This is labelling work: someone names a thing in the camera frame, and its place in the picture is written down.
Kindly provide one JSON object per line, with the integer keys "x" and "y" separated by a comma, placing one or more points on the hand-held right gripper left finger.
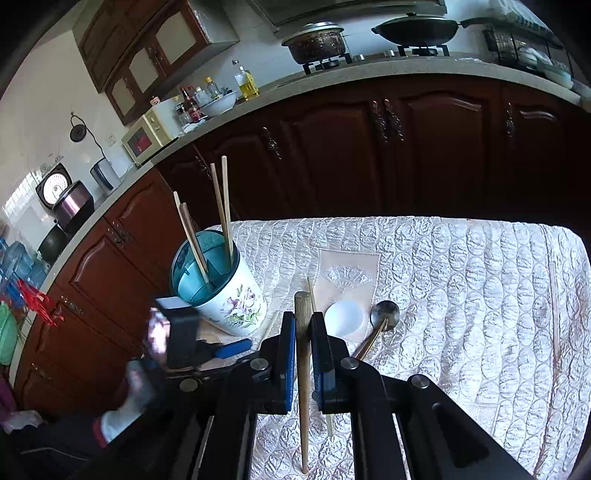
{"x": 287, "y": 364}

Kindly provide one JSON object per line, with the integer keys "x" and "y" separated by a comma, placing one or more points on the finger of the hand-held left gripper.
{"x": 233, "y": 348}

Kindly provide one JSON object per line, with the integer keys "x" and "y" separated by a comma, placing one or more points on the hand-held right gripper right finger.
{"x": 321, "y": 369}

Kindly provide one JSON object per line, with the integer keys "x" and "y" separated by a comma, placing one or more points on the thick tapered wooden stick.
{"x": 303, "y": 332}

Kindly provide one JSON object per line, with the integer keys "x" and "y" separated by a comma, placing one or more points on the white floral utensil holder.
{"x": 235, "y": 300}

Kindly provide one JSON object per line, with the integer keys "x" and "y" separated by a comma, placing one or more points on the wooden chopstick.
{"x": 219, "y": 207}
{"x": 190, "y": 224}
{"x": 226, "y": 194}
{"x": 312, "y": 295}
{"x": 178, "y": 199}

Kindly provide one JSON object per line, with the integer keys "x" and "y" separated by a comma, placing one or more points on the person's left hand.
{"x": 131, "y": 401}

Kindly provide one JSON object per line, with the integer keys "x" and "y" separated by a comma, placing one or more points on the white ceramic spoon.
{"x": 344, "y": 318}

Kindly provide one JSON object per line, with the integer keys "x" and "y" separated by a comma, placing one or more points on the metal spoon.
{"x": 385, "y": 313}

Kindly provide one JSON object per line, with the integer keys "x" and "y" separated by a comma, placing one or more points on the red plastic hangers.
{"x": 41, "y": 304}

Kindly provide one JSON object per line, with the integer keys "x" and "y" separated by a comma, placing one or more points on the quilted cream tablecloth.
{"x": 461, "y": 300}

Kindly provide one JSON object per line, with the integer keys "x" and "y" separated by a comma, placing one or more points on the black round pot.
{"x": 51, "y": 247}

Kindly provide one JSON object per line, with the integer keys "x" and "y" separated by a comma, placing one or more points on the blue water jug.
{"x": 36, "y": 274}
{"x": 16, "y": 256}

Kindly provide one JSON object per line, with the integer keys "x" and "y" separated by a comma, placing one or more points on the dark rice cooker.
{"x": 74, "y": 207}

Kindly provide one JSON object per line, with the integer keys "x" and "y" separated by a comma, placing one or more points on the green plastic basket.
{"x": 7, "y": 334}

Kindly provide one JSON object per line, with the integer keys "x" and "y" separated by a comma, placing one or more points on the white plastic bag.
{"x": 21, "y": 420}

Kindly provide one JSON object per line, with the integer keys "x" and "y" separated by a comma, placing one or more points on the cream microwave oven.
{"x": 147, "y": 134}

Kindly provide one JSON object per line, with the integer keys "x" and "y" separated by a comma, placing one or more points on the dark capped jar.
{"x": 180, "y": 115}

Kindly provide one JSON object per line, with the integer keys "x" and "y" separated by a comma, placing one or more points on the dark red sauce bottle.
{"x": 190, "y": 106}

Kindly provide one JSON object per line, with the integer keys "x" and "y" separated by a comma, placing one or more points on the white bowl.
{"x": 219, "y": 105}

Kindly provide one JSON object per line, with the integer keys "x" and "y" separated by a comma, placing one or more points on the clear glass bottle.
{"x": 201, "y": 97}

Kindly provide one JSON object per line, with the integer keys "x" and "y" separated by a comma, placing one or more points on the brown wooden base cabinets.
{"x": 438, "y": 152}

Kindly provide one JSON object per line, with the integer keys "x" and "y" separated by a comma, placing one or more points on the yellow capped clear bottle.
{"x": 213, "y": 90}

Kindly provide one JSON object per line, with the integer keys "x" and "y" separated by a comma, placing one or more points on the yellow cooking oil bottle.
{"x": 247, "y": 85}

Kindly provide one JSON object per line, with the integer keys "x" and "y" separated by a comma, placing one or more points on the gas stove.
{"x": 369, "y": 57}

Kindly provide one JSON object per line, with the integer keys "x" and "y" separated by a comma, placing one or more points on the dark cooking pot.
{"x": 316, "y": 44}

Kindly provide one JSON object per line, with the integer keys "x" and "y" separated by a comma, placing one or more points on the grey countertop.
{"x": 480, "y": 65}

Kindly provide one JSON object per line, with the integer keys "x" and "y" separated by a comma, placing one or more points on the black wok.
{"x": 415, "y": 28}

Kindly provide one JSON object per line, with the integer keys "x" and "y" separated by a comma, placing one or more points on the range hood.
{"x": 351, "y": 9}

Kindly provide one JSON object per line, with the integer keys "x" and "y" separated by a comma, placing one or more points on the black round wall hanger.
{"x": 77, "y": 133}

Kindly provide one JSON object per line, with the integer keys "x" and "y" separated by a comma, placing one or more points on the brown wall cabinet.
{"x": 138, "y": 60}

